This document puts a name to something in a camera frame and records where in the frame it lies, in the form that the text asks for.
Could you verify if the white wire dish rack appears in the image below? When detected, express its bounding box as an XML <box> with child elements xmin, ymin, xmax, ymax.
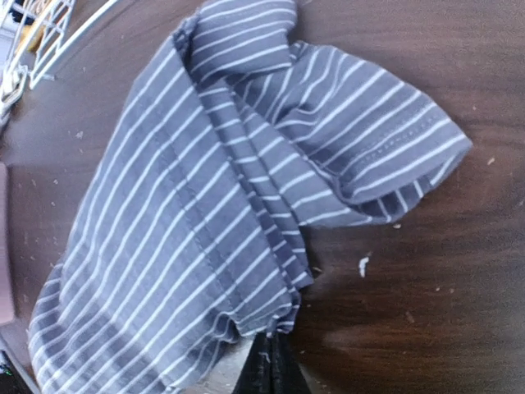
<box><xmin>1</xmin><ymin>0</ymin><xmax>116</xmax><ymax>128</ymax></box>

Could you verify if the pink plastic organizer box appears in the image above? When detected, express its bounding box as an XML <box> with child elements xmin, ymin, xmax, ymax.
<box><xmin>0</xmin><ymin>163</ymin><xmax>16</xmax><ymax>325</ymax></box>

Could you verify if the grey white striped underwear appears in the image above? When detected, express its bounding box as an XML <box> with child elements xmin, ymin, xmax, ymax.
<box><xmin>29</xmin><ymin>1</ymin><xmax>472</xmax><ymax>393</ymax></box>

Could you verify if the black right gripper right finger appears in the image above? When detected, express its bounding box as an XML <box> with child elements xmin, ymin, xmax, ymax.
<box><xmin>272</xmin><ymin>333</ymin><xmax>312</xmax><ymax>394</ymax></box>

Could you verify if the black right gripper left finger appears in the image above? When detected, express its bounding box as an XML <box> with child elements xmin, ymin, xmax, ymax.
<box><xmin>234</xmin><ymin>332</ymin><xmax>273</xmax><ymax>394</ymax></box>

